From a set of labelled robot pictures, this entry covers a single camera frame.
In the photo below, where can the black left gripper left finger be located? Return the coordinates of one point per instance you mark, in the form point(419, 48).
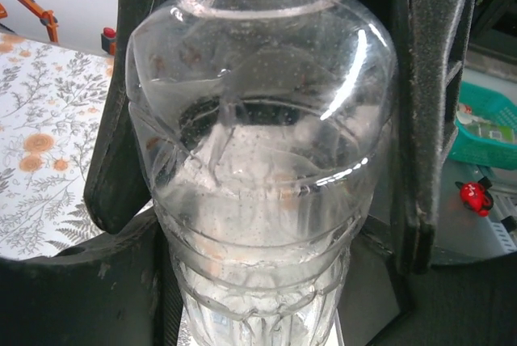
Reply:
point(117, 140)

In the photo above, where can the floral print tablecloth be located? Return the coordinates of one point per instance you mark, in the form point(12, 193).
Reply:
point(48, 119)

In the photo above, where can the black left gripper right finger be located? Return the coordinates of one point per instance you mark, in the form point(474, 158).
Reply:
point(428, 99)

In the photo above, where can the teal plastic basket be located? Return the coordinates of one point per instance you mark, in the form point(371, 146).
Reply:
point(488, 148)

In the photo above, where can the small red toy figure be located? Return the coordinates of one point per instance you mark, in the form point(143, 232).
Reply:
point(474, 196)

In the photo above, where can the clear unlabelled ribbed bottle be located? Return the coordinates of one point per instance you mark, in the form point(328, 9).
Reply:
point(262, 160)

